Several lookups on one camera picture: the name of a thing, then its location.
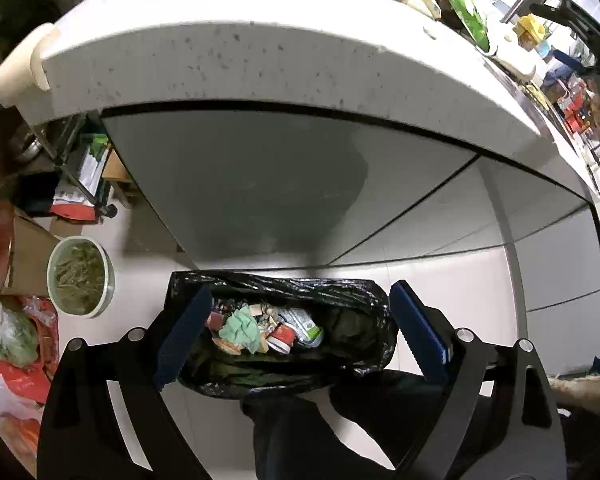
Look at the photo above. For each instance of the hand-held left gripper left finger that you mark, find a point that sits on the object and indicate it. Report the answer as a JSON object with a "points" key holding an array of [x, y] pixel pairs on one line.
{"points": [[180, 345]]}

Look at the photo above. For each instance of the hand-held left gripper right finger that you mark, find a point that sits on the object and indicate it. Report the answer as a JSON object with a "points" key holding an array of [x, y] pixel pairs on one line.
{"points": [[420, 330]]}

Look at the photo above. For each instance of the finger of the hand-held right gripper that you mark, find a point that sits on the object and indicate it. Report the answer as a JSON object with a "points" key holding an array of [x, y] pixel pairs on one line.
{"points": [[575, 22]]}

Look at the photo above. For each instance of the green fuzzy cloth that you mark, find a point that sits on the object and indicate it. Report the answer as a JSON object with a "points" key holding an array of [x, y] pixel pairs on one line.
{"points": [[240, 330]]}

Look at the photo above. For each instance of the bin with black bag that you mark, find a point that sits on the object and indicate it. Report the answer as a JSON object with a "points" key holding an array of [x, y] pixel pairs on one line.
{"points": [[355, 310]]}

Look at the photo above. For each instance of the red paper cup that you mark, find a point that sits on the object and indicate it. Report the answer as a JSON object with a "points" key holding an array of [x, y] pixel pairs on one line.
{"points": [[282, 339]]}

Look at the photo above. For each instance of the white green-label packet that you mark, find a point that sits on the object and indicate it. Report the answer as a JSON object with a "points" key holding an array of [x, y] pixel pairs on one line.
{"points": [[305, 327]]}

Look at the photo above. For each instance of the yellow bottle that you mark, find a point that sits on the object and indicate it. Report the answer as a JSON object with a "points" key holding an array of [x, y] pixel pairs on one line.
{"points": [[530, 27]]}

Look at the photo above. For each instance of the steel bowl of greens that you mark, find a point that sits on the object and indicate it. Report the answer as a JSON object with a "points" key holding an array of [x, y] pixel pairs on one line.
{"points": [[80, 275]]}

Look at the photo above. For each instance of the pale yellow packet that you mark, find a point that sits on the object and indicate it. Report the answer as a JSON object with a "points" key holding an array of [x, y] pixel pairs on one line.
{"points": [[422, 6]]}

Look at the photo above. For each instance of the bagged cabbage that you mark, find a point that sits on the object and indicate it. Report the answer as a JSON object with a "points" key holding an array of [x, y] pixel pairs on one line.
{"points": [[17, 337]]}

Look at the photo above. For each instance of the brown cardboard box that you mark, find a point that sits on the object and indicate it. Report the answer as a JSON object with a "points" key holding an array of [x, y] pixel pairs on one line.
{"points": [[27, 255]]}

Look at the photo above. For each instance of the grey cabinet door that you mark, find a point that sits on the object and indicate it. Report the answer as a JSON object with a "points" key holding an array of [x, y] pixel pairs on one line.
{"points": [[260, 185]]}

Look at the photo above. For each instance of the red white packet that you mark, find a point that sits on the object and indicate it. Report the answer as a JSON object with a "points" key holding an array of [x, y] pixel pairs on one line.
{"points": [[72, 200]]}

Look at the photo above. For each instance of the metal wheeled rack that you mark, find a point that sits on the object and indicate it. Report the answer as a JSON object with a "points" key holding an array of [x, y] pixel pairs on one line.
{"points": [[72, 170]]}

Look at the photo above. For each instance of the white corner guard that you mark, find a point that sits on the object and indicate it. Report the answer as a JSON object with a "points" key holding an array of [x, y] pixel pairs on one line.
{"points": [[17, 75]]}

